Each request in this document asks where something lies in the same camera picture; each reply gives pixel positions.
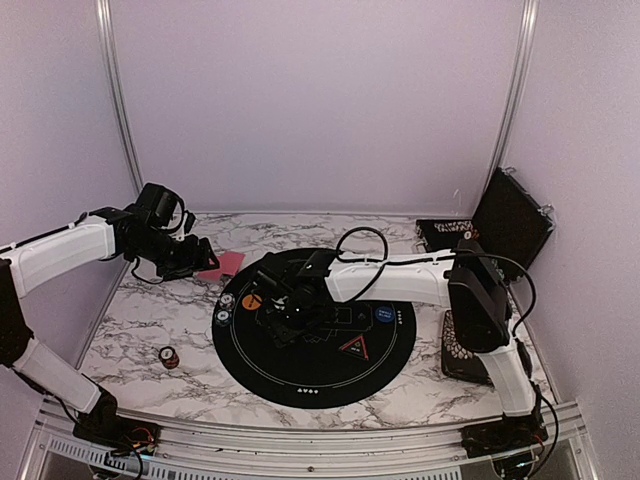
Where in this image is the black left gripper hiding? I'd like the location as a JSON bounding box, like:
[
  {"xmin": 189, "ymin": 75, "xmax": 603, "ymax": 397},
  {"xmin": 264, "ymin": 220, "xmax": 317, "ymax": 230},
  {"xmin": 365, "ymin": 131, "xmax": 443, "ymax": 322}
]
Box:
[{"xmin": 130, "ymin": 228, "xmax": 219, "ymax": 282}]

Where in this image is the orange big blind button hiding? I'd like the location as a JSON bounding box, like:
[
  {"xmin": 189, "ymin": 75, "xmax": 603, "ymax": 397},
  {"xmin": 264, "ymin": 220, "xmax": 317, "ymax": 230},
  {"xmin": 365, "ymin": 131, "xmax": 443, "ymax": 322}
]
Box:
[{"xmin": 241, "ymin": 293, "xmax": 263, "ymax": 311}]

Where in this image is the grey chip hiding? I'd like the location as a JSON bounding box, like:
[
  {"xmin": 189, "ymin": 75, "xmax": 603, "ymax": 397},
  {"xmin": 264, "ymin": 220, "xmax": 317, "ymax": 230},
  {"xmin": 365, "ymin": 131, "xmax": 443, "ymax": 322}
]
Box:
[{"xmin": 219, "ymin": 293, "xmax": 235, "ymax": 310}]

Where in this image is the green chip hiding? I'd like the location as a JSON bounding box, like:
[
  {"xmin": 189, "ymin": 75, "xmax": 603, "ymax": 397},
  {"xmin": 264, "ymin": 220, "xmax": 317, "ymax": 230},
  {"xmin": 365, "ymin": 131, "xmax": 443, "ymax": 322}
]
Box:
[{"xmin": 213, "ymin": 310, "xmax": 232, "ymax": 328}]

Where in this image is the red triangle all-in marker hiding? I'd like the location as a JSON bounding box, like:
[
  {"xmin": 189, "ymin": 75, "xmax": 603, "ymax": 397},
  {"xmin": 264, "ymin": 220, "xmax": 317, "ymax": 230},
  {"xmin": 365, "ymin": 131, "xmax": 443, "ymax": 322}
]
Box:
[{"xmin": 339, "ymin": 334, "xmax": 370, "ymax": 361}]

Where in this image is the blue small blind button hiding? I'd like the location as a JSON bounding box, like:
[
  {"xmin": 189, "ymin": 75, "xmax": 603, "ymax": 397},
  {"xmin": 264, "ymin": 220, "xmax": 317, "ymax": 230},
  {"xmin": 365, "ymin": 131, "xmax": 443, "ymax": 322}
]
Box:
[{"xmin": 374, "ymin": 306, "xmax": 396, "ymax": 324}]

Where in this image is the red poker chip stack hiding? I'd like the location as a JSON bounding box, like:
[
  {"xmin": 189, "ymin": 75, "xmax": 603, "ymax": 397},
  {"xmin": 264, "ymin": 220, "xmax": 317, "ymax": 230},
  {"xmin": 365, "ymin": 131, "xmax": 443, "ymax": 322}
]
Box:
[{"xmin": 158, "ymin": 346, "xmax": 180, "ymax": 370}]

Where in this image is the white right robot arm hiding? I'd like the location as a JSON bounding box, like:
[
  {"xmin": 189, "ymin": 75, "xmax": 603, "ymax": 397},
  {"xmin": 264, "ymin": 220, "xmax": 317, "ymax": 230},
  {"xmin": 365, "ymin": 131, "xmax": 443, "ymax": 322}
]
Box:
[{"xmin": 253, "ymin": 241, "xmax": 540, "ymax": 448}]

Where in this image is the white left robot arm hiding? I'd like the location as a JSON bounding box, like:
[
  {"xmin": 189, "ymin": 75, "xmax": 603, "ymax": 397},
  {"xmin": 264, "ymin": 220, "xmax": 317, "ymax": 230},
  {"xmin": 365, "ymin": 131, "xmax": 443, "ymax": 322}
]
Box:
[{"xmin": 1, "ymin": 183, "xmax": 219, "ymax": 445}]

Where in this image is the red playing card deck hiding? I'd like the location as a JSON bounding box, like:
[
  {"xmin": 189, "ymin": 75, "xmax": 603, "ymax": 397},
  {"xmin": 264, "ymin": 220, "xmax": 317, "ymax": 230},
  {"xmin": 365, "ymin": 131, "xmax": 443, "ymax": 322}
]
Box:
[{"xmin": 196, "ymin": 251, "xmax": 245, "ymax": 282}]

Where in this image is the round black poker mat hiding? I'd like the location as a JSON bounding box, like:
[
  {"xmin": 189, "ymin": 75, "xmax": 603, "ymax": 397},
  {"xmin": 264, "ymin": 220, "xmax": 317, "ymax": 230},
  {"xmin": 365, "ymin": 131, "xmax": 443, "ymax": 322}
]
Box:
[{"xmin": 212, "ymin": 260, "xmax": 416, "ymax": 409}]

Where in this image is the floral patterned pouch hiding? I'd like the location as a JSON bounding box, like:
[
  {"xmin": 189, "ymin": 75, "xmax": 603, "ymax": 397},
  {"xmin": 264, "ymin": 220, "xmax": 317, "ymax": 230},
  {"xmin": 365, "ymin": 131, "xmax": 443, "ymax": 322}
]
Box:
[{"xmin": 441, "ymin": 310, "xmax": 492, "ymax": 386}]

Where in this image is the black poker chip case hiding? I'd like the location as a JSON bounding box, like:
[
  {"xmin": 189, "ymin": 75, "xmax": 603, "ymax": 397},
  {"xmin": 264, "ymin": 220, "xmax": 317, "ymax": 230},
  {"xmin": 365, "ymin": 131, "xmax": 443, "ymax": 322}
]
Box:
[{"xmin": 416, "ymin": 168, "xmax": 554, "ymax": 269}]

